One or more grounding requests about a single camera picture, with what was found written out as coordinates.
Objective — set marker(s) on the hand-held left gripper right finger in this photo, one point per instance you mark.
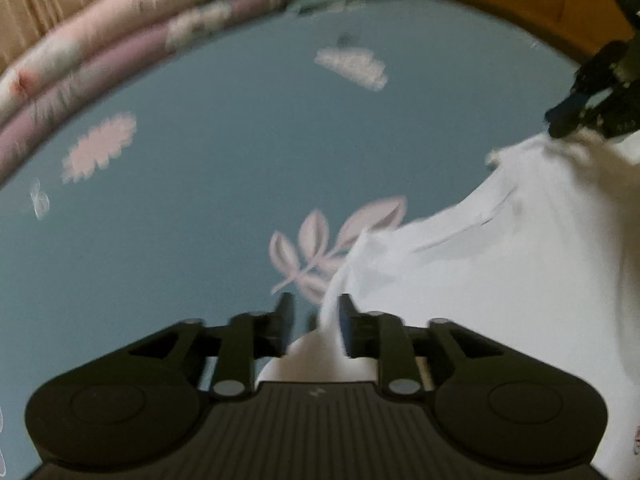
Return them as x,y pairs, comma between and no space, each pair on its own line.
345,325

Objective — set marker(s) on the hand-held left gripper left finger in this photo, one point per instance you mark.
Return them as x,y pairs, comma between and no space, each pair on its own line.
286,320

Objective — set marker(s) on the white printed t-shirt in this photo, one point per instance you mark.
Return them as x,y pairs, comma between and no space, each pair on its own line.
500,270

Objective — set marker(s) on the bed with teal floral sheet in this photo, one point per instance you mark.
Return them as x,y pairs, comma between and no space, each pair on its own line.
225,160

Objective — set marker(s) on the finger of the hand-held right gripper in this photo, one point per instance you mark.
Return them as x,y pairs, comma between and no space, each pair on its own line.
570,110
620,112

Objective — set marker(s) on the purple floral quilt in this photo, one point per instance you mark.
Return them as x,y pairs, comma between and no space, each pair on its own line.
115,65

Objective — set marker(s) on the wooden headboard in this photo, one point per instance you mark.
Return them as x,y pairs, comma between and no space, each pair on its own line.
500,0

